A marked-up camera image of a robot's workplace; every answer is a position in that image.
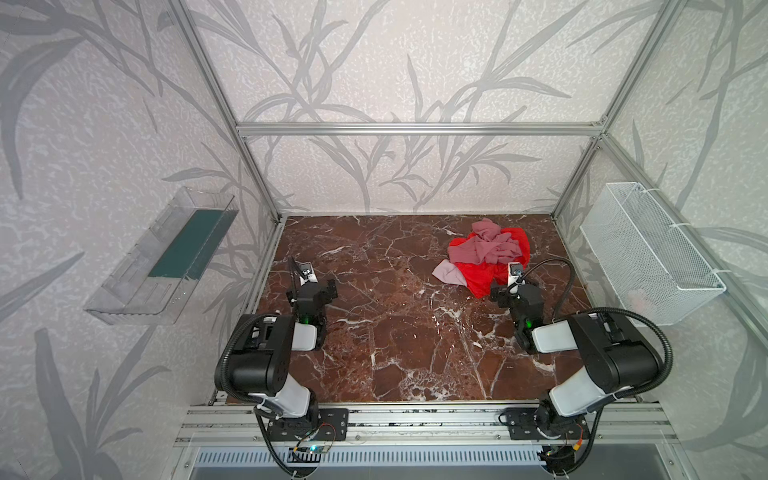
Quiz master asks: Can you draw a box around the white wire mesh basket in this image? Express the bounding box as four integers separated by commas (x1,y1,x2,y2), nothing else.
581,182,726,326

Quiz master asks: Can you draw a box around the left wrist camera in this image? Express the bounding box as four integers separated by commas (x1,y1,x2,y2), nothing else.
297,262,318,285

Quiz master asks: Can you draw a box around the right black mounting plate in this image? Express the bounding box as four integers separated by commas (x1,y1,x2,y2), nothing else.
497,406,591,443

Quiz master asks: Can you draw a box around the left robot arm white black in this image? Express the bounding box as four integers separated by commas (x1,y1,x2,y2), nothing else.
214,279,338,430

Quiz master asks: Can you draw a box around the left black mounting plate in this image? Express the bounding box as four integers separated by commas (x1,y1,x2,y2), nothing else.
267,408,349,441

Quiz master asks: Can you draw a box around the small circuit board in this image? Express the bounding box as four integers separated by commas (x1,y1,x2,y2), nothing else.
292,443,333,456

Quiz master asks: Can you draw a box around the right black corrugated cable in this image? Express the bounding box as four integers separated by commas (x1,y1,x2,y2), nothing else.
515,256,674,415

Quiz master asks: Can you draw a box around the mauve pink cloth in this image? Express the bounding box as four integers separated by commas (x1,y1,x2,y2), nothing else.
448,218,523,265

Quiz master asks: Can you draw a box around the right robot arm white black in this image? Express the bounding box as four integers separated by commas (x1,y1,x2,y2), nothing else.
490,282,674,439

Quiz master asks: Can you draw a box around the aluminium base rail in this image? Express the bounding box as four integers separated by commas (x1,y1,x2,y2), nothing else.
173,401,679,447

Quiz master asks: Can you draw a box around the black mounting plate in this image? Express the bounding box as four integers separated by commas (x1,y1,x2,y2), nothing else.
267,408,349,441
497,406,591,443

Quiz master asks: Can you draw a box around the light pink cloth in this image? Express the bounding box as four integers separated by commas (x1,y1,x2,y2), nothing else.
432,259,467,287

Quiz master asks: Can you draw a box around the red cloth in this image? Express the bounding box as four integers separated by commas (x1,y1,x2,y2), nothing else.
448,228,531,299

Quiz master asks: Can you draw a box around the aluminium frame crossbar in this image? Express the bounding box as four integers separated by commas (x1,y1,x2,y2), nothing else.
236,122,602,137

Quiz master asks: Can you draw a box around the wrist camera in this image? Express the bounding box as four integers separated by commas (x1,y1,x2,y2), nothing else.
507,262,524,287
297,262,318,285

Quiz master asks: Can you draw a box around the clear plastic wall bin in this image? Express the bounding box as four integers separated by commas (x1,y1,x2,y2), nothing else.
84,187,239,326

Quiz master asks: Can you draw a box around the green pad in bin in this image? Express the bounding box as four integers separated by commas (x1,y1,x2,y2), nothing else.
148,209,238,281

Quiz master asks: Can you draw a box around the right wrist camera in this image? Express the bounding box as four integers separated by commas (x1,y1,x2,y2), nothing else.
507,262,524,287

